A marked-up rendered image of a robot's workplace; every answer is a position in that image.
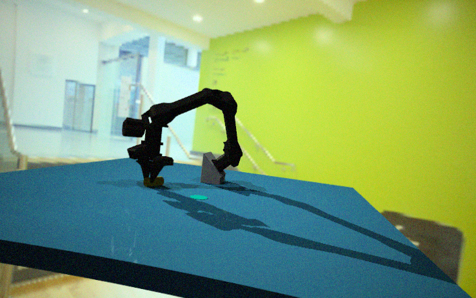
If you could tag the yellow cylinder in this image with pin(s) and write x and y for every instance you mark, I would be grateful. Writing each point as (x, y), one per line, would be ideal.
(158, 181)

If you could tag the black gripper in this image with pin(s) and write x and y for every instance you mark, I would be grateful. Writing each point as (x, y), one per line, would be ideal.
(152, 165)

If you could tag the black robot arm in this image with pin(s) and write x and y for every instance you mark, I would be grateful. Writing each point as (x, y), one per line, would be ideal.
(164, 113)

